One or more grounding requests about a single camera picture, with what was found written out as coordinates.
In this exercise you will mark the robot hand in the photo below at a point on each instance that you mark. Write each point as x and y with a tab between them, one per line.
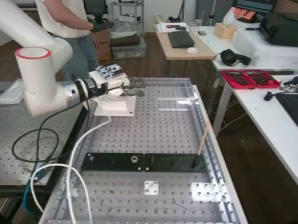
113	78

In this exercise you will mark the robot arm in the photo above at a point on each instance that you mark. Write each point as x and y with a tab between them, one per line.
40	83

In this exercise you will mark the metal nut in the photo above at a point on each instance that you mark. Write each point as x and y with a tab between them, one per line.
133	159

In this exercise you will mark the grey storage bin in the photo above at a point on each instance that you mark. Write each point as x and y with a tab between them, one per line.
128	51

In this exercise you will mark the wooden desk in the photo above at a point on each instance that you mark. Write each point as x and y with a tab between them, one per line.
177	53

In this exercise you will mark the metal shelf rack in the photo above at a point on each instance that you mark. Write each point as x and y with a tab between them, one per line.
128	16

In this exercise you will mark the dark flat keyboard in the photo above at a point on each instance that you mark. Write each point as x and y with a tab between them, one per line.
181	39

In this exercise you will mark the white computer mouse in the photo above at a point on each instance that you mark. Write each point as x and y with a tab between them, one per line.
192	50

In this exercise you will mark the clear box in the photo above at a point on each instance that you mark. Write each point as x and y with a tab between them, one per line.
197	100

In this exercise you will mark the person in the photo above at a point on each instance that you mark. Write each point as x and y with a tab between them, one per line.
62	16

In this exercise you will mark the black plate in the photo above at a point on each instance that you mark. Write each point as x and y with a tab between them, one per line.
111	162

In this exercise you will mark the thin stick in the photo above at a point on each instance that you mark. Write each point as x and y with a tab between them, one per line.
204	136

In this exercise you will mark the black headphones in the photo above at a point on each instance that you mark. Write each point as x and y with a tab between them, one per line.
231	57

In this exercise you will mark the red tray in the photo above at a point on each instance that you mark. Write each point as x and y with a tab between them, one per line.
239	80
264	78

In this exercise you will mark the small cardboard box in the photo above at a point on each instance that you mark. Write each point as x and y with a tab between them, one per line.
224	30

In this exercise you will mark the white foam box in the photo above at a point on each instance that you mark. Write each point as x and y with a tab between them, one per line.
257	45

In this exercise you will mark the orange packet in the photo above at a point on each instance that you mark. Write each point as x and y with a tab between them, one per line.
244	13

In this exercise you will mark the small black device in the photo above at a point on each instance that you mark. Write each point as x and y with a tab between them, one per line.
268	96

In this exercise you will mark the long white desk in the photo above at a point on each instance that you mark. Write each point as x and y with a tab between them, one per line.
266	120

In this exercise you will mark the black case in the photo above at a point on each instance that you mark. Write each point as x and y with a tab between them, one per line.
281	30

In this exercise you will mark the black keyboard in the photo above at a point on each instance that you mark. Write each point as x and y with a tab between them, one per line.
290	106

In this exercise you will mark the small white square bracket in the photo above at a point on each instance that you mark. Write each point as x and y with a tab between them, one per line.
151	188

